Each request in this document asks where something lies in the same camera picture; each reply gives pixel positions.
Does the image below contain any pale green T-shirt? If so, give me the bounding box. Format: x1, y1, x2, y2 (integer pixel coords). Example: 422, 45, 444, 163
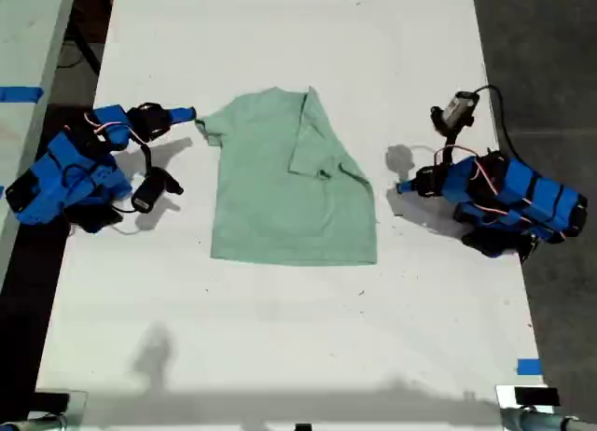
194, 85, 378, 267

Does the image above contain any long blue tape strip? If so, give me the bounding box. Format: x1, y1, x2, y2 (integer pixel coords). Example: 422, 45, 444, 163
0, 86, 45, 104

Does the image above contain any pale green side table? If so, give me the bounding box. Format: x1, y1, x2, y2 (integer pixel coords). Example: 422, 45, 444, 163
0, 0, 78, 276

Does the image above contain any short blue tape strip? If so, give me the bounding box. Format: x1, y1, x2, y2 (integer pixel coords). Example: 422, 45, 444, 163
516, 357, 544, 377

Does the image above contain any shiny metal plate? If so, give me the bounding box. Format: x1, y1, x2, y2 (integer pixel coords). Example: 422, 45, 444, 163
494, 383, 562, 415
34, 389, 90, 417

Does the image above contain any small black box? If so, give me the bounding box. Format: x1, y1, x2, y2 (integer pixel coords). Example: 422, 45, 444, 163
35, 391, 71, 414
513, 386, 561, 407

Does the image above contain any grey metal tube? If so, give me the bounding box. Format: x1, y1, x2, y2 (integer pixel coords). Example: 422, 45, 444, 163
500, 408, 597, 431
0, 413, 67, 431

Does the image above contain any red white gripper wire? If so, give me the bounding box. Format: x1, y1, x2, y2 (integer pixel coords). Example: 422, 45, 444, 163
83, 112, 144, 146
433, 144, 498, 197

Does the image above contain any short black camera stalk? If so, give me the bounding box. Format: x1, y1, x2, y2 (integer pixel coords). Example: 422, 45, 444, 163
138, 140, 156, 178
439, 127, 462, 169

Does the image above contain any black camera box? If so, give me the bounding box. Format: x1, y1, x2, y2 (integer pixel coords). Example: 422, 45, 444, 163
132, 166, 185, 215
429, 90, 481, 135

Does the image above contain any black floor cable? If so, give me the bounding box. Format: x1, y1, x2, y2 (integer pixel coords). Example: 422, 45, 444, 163
58, 27, 102, 76

